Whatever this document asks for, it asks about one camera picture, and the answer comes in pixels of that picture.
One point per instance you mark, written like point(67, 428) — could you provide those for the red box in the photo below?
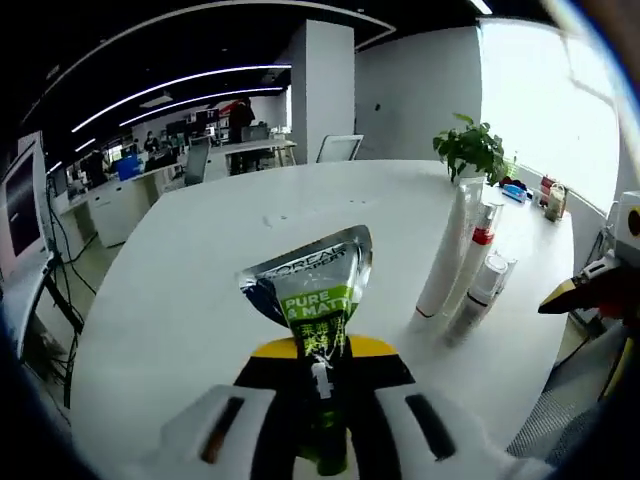
point(548, 181)

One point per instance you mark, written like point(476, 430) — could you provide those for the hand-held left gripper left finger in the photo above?
point(260, 400)

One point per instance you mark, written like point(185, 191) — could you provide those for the white framed chair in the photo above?
point(340, 148)

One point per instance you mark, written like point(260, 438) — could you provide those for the open white laptop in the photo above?
point(22, 200)

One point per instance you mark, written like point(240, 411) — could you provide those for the large bright window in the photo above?
point(550, 100)

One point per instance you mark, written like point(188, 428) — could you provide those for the long white office desk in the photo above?
point(125, 200)

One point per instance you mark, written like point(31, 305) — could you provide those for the green black skincare sachet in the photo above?
point(310, 285)

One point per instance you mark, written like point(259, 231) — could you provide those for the small white skincare bottle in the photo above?
point(475, 310)

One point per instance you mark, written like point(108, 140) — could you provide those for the white skincare tube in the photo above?
point(445, 260)

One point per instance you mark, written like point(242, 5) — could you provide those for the long ceiling light strip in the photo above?
point(225, 94)
point(225, 71)

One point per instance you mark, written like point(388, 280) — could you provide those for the blue packet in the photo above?
point(515, 192)

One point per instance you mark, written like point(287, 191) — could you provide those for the white desk with legs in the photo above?
point(260, 146)

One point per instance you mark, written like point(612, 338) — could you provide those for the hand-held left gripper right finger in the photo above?
point(390, 400)

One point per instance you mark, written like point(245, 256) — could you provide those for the black legged laptop stand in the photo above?
point(65, 305)

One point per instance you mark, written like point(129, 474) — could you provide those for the grey swivel chair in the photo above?
point(197, 162)

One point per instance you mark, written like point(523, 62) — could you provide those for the large white skincare bottle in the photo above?
point(482, 236)

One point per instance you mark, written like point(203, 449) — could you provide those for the potted green plant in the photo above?
point(470, 145)

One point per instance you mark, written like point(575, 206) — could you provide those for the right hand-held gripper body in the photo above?
point(627, 230)

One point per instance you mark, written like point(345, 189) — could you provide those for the person's right hand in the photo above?
point(625, 300)

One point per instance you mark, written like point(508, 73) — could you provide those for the blue box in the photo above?
point(130, 167)

